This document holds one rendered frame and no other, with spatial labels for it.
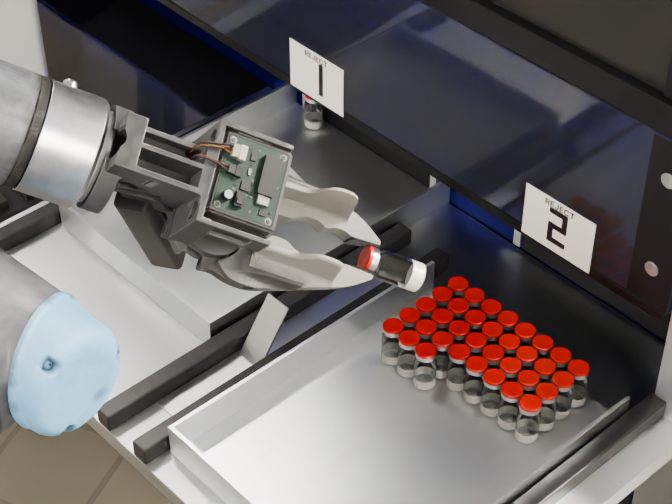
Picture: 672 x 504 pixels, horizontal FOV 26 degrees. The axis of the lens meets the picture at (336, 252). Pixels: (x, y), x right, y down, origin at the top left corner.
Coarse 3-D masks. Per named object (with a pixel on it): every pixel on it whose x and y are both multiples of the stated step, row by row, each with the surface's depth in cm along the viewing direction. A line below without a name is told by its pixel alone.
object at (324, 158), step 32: (288, 96) 175; (256, 128) 172; (288, 128) 172; (320, 128) 172; (320, 160) 168; (352, 160) 168; (384, 160) 168; (384, 192) 163; (416, 192) 163; (448, 192) 161; (64, 224) 159; (96, 224) 159; (288, 224) 159; (384, 224) 155; (128, 256) 150; (160, 288) 148; (192, 288) 151; (224, 288) 151; (192, 320) 145; (224, 320) 144
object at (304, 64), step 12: (300, 48) 156; (300, 60) 157; (312, 60) 155; (324, 60) 154; (300, 72) 158; (312, 72) 156; (324, 72) 154; (336, 72) 153; (300, 84) 159; (312, 84) 157; (324, 84) 156; (336, 84) 154; (312, 96) 158; (324, 96) 157; (336, 96) 155; (336, 108) 156
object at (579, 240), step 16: (528, 192) 138; (528, 208) 139; (544, 208) 137; (560, 208) 136; (528, 224) 140; (544, 224) 138; (560, 224) 137; (576, 224) 135; (592, 224) 133; (544, 240) 140; (560, 240) 138; (576, 240) 136; (592, 240) 134; (576, 256) 137
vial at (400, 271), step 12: (384, 252) 103; (372, 264) 102; (384, 264) 103; (396, 264) 103; (408, 264) 103; (420, 264) 104; (384, 276) 103; (396, 276) 103; (408, 276) 103; (420, 276) 104; (408, 288) 104
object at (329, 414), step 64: (384, 320) 148; (256, 384) 138; (320, 384) 141; (384, 384) 141; (192, 448) 131; (256, 448) 135; (320, 448) 135; (384, 448) 135; (448, 448) 135; (512, 448) 135; (576, 448) 132
